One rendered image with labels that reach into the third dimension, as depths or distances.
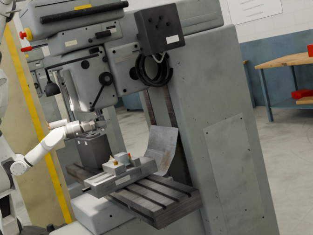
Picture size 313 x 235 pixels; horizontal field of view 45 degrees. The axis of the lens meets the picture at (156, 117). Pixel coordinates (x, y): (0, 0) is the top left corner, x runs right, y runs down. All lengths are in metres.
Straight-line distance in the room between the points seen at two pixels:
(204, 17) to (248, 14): 4.67
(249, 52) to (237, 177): 4.94
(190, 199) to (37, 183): 2.37
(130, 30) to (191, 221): 1.11
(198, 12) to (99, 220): 1.27
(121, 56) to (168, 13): 0.34
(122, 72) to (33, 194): 2.11
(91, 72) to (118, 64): 0.15
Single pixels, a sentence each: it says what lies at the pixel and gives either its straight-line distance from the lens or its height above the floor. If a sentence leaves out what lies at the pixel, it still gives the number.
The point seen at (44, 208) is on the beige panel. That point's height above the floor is 0.34.
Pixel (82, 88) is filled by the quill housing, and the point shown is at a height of 1.44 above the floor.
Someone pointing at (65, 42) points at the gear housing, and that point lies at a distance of 1.89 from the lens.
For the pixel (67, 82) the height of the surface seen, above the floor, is 1.49.
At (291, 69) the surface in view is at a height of 0.65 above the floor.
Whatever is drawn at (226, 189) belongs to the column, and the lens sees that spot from 2.25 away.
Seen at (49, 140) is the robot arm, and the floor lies 1.23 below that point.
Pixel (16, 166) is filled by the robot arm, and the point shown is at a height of 1.15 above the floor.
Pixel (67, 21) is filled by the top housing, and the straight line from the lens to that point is 1.90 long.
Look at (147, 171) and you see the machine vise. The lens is 1.95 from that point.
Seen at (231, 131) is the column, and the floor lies 0.97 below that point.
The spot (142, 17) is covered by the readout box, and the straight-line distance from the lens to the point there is 1.78.
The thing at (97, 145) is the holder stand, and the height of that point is 1.07.
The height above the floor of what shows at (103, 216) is 0.81.
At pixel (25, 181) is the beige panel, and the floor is 0.65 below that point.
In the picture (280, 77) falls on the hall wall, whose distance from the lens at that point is 6.72.
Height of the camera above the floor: 1.55
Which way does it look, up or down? 11 degrees down
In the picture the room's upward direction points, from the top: 15 degrees counter-clockwise
